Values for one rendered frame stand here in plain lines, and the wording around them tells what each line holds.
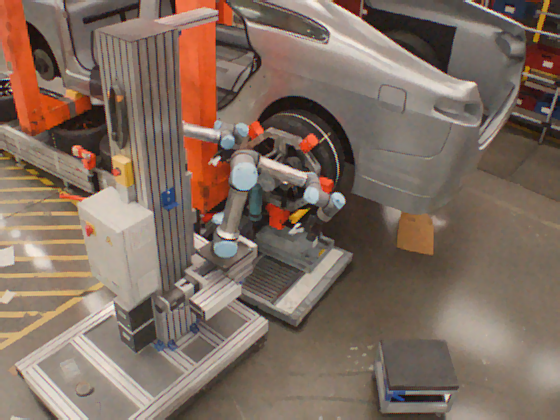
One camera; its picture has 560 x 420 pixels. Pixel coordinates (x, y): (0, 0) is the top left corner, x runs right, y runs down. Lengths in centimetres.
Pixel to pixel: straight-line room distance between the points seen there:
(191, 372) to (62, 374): 73
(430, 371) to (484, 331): 91
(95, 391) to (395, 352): 168
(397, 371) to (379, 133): 139
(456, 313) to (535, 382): 71
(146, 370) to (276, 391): 78
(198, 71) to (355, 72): 92
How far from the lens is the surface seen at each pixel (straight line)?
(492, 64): 481
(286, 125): 346
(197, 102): 330
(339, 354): 354
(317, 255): 398
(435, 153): 324
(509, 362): 383
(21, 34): 473
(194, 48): 318
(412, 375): 309
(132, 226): 249
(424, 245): 449
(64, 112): 514
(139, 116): 233
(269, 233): 402
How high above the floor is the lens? 271
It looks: 36 degrees down
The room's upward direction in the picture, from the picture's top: 3 degrees clockwise
